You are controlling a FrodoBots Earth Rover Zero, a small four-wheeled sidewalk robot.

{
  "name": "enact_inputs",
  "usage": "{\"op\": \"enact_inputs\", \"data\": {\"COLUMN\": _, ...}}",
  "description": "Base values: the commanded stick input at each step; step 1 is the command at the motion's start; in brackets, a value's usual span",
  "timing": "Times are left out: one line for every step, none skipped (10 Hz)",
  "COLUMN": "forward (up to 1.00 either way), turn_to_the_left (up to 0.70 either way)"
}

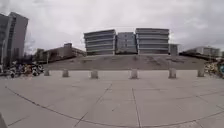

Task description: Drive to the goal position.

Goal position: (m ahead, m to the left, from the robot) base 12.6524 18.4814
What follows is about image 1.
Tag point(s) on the wide grey concrete stairs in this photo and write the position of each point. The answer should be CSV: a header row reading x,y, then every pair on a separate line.
x,y
123,62

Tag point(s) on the row of concrete bollards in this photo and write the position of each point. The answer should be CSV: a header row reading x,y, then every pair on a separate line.
x,y
134,74

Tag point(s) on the grey banded building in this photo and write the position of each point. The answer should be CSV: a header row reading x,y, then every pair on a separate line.
x,y
100,42
152,40

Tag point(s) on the grey glass-fronted building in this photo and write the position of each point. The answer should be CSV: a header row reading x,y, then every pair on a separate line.
x,y
126,42

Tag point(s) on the grey concrete slab plaza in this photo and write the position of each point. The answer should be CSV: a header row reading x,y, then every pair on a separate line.
x,y
110,100

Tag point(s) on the low brown building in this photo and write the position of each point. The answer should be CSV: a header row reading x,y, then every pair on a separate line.
x,y
61,52

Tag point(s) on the small grey building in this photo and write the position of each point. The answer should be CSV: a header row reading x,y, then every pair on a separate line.
x,y
173,49

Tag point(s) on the low pale building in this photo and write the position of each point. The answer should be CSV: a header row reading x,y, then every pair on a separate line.
x,y
205,51

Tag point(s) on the tall grey building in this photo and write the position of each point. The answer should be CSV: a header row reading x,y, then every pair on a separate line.
x,y
15,36

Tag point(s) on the row of parked bicycles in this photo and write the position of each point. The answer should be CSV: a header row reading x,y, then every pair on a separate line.
x,y
215,68

